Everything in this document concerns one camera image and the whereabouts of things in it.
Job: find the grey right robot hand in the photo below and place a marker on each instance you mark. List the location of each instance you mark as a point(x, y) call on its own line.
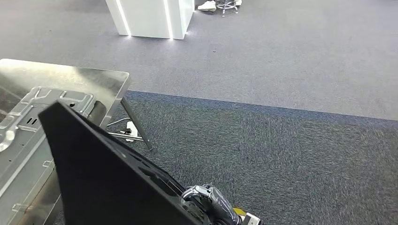
point(220, 208)

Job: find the black plastic frame part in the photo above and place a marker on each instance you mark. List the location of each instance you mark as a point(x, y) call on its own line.
point(102, 180)

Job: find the steel workbench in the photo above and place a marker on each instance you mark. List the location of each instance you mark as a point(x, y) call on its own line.
point(93, 77)

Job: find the white power strip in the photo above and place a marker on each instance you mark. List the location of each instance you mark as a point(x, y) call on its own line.
point(132, 129)

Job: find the person's foot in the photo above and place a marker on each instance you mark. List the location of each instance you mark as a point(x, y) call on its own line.
point(238, 2)
point(207, 6)

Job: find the chrome stool base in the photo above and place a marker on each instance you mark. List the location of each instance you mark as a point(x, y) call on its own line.
point(227, 4)

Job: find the white lit pillar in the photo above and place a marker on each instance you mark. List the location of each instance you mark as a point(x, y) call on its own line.
point(146, 18)

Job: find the stamped metal panel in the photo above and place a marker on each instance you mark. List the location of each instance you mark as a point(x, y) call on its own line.
point(25, 130)

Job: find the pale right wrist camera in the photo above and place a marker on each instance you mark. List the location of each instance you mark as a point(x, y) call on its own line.
point(252, 220)

